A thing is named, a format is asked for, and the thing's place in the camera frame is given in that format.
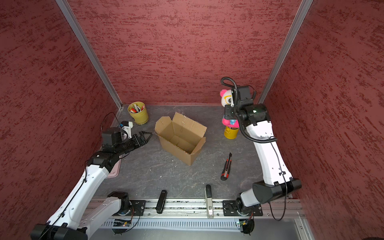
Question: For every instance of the right circuit board with wires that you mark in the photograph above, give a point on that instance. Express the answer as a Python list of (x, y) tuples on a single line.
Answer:
[(247, 226)]

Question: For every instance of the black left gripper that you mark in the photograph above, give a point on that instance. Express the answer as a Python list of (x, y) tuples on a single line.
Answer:
[(138, 143)]

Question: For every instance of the left circuit board with wires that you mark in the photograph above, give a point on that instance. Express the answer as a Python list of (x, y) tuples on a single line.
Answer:
[(121, 226)]

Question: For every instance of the pink flat case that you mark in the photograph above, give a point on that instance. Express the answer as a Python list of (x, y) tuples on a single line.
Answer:
[(115, 169)]

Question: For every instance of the white owl ball toy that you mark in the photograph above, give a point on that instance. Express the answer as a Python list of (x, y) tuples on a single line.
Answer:
[(227, 99)]

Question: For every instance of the aluminium corner post left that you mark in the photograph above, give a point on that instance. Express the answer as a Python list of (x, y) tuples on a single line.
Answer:
[(76, 28)]

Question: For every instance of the black handle on rail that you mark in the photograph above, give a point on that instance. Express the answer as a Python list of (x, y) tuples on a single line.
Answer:
[(161, 202)]

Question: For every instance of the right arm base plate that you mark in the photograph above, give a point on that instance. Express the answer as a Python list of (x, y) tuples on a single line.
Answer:
[(229, 208)]

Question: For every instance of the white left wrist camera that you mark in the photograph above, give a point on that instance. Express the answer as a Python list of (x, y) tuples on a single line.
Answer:
[(126, 128)]

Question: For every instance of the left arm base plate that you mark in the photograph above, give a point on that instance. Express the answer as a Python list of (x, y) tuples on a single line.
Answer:
[(134, 208)]

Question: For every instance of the yellow pencil cup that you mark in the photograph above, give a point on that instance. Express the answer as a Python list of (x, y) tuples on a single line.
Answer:
[(231, 133)]

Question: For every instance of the silver latch with black handle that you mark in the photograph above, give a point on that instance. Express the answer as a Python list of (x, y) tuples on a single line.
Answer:
[(209, 202)]

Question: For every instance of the circuit board with wires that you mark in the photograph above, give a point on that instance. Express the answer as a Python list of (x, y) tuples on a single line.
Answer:
[(247, 226), (121, 226)]

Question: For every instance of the aluminium corner post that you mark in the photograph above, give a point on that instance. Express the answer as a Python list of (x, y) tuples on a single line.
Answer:
[(76, 28), (291, 35)]

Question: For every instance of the brown cardboard express box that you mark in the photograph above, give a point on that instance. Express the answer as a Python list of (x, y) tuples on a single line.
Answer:
[(181, 136)]

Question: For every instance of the yellow-green pen holder cup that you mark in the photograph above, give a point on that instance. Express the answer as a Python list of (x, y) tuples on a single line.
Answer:
[(139, 113)]

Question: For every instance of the aluminium front rail frame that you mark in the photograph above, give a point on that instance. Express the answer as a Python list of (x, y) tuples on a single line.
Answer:
[(191, 215)]

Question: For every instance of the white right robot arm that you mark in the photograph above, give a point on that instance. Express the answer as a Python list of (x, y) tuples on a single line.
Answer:
[(254, 122)]

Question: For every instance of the aluminium corner post right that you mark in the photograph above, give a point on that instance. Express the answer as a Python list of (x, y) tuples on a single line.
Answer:
[(291, 35)]

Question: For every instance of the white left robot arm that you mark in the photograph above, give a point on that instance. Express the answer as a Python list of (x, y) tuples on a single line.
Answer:
[(68, 222)]

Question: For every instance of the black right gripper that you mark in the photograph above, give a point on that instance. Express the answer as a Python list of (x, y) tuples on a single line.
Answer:
[(228, 115)]

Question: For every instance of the red black utility knife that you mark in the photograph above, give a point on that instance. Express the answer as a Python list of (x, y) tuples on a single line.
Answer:
[(226, 171)]

